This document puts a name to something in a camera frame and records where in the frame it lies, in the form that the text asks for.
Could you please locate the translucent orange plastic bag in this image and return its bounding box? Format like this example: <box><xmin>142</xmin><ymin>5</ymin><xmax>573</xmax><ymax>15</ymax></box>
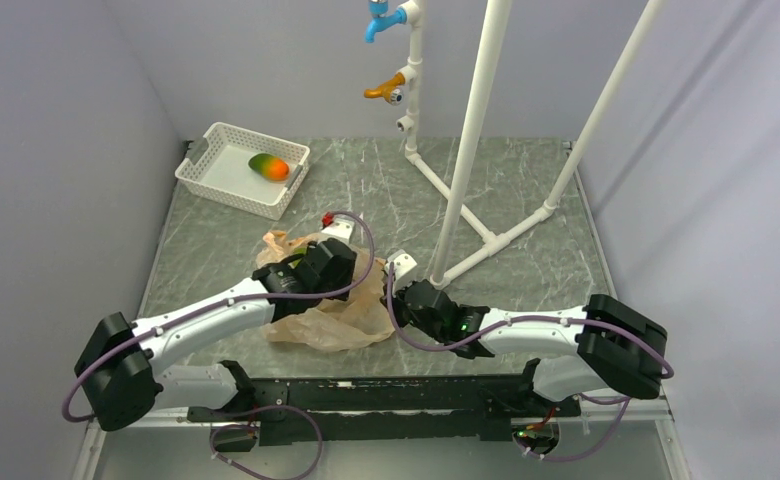
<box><xmin>255</xmin><ymin>230</ymin><xmax>395</xmax><ymax>352</ymax></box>

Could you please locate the fake mango orange green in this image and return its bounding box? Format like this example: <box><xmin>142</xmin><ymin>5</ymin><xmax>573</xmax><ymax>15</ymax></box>
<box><xmin>248</xmin><ymin>153</ymin><xmax>291</xmax><ymax>182</ymax></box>

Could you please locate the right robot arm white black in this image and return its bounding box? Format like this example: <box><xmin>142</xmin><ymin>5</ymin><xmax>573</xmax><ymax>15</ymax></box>
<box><xmin>385</xmin><ymin>279</ymin><xmax>674</xmax><ymax>415</ymax></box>

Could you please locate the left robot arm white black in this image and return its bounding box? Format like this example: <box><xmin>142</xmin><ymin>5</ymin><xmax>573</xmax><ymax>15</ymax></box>
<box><xmin>74</xmin><ymin>239</ymin><xmax>357</xmax><ymax>432</ymax></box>

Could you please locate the white plastic basket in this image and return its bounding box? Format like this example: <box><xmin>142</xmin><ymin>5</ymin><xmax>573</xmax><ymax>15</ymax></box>
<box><xmin>174</xmin><ymin>122</ymin><xmax>310</xmax><ymax>220</ymax></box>

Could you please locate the orange faucet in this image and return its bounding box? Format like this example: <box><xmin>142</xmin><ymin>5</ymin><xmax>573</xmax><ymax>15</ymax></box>
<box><xmin>363</xmin><ymin>72</ymin><xmax>407</xmax><ymax>105</ymax></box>

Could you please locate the blue faucet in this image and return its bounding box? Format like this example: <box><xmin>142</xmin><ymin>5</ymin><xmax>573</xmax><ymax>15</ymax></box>
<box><xmin>364</xmin><ymin>0</ymin><xmax>408</xmax><ymax>43</ymax></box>

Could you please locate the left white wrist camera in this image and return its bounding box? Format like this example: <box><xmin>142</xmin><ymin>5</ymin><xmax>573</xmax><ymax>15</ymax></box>
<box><xmin>319</xmin><ymin>213</ymin><xmax>356</xmax><ymax>245</ymax></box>

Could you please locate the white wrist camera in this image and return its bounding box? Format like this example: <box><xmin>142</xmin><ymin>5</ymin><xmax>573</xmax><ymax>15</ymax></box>
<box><xmin>385</xmin><ymin>250</ymin><xmax>418</xmax><ymax>288</ymax></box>
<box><xmin>319</xmin><ymin>213</ymin><xmax>356</xmax><ymax>245</ymax></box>

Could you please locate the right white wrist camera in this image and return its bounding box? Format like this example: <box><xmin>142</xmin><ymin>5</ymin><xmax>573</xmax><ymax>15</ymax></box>
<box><xmin>385</xmin><ymin>250</ymin><xmax>418</xmax><ymax>288</ymax></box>

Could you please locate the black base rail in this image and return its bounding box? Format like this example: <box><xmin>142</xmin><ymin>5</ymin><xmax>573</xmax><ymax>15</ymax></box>
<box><xmin>187</xmin><ymin>374</ymin><xmax>581</xmax><ymax>446</ymax></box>

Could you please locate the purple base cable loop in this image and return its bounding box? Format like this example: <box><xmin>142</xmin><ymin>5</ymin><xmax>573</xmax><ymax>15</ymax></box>
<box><xmin>208</xmin><ymin>405</ymin><xmax>326</xmax><ymax>480</ymax></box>

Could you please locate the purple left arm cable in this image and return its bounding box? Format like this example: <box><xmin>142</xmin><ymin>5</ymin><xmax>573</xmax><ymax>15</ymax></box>
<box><xmin>61</xmin><ymin>210</ymin><xmax>378</xmax><ymax>424</ymax></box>

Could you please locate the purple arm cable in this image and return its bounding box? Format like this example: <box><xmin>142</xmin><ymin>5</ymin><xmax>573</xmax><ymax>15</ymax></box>
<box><xmin>384</xmin><ymin>264</ymin><xmax>676</xmax><ymax>464</ymax></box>
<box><xmin>61</xmin><ymin>210</ymin><xmax>378</xmax><ymax>424</ymax></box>

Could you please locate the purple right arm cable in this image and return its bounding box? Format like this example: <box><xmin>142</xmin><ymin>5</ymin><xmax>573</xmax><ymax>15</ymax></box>
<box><xmin>384</xmin><ymin>264</ymin><xmax>676</xmax><ymax>464</ymax></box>

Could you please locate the white PVC pipe frame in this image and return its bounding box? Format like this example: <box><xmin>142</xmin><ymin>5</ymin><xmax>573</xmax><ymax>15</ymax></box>
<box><xmin>395</xmin><ymin>0</ymin><xmax>666</xmax><ymax>290</ymax></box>

